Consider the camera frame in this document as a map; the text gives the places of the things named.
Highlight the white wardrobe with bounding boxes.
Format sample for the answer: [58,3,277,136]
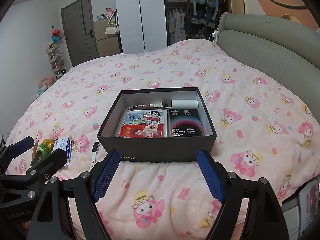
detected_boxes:
[114,0,167,54]

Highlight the pink printed blanket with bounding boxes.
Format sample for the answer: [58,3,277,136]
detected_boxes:
[5,39,320,240]

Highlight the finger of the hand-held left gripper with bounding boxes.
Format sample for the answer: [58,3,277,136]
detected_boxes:
[25,148,68,187]
[0,136,35,175]

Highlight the dark grey door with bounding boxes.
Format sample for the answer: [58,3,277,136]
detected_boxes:
[61,0,99,67]

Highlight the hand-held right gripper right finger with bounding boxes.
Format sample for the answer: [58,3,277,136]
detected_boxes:
[197,149,290,240]

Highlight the red and blue hanging bags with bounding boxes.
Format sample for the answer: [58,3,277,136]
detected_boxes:
[51,28,63,44]

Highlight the brown cardboard box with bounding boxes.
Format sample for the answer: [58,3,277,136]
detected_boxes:
[93,20,118,41]
[96,39,122,57]

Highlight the white cylinder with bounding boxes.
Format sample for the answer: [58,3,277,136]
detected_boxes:
[171,99,199,109]

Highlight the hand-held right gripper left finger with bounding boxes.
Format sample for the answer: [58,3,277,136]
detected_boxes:
[30,148,121,240]

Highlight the black cardboard box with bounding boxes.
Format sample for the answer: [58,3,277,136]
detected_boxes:
[96,87,217,163]

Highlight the cartoon printed packet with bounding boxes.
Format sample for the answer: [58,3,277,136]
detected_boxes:
[115,109,167,137]

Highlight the glass display cabinet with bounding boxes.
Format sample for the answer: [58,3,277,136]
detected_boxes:
[162,0,223,42]

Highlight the grey padded headboard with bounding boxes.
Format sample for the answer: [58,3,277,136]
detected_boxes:
[217,12,320,98]

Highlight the blue plush toy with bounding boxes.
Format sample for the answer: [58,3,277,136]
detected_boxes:
[191,0,218,20]

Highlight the hanging pale clothes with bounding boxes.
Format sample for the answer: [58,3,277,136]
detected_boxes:
[168,9,189,40]

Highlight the small brown tube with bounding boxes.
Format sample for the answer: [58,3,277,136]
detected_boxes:
[129,103,151,110]

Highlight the white shelf rack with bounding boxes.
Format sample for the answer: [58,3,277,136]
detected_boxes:
[45,45,67,80]

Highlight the white and blue wipes packet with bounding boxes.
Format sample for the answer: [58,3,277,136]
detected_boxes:
[51,133,77,167]

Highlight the black screen protector box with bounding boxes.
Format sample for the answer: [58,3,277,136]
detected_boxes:
[169,108,203,138]

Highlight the red printed packet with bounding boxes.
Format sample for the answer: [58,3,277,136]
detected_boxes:
[117,123,165,138]

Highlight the green yellow corn packet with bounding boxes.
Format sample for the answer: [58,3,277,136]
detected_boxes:
[32,138,59,159]

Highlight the white smartwatch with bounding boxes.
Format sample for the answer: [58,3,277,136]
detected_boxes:
[90,142,100,171]

